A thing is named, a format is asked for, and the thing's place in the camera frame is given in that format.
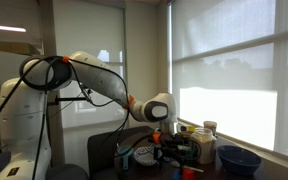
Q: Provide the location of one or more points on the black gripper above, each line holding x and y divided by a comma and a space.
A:
170, 145

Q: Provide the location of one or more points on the blue cylinder block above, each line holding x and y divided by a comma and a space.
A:
176, 176

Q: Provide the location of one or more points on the red cube block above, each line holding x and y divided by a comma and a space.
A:
188, 174

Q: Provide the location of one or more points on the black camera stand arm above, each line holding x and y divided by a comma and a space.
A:
57, 100

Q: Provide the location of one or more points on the dark blue bowl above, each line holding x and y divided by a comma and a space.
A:
239, 160

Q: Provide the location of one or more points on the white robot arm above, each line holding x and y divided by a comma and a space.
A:
23, 106

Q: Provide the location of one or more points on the glass sugar jar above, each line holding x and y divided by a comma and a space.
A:
207, 145

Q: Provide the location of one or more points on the blue patterned paper plate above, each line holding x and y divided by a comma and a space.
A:
145, 156

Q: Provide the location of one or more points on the paper cup on sill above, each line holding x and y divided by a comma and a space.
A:
211, 125

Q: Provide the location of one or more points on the white plastic spoon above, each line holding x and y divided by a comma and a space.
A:
177, 165

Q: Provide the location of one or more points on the dark chair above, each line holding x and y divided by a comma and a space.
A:
101, 149

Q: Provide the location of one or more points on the teal measuring cup with handle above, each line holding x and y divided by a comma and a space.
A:
125, 152

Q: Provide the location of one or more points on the yellow bowl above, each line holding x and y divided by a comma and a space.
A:
185, 129

